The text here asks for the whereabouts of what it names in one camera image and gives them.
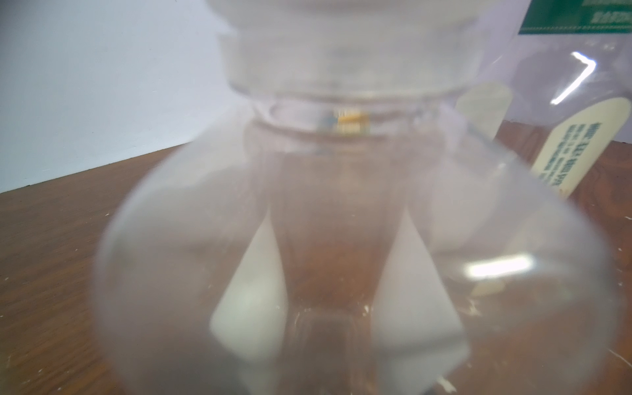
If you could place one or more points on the square clear plastic bottle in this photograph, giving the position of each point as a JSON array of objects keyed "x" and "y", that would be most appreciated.
[{"x": 348, "y": 231}]

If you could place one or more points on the tall clear labelled bottle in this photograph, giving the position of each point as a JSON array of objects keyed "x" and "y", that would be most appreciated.
[{"x": 555, "y": 84}]

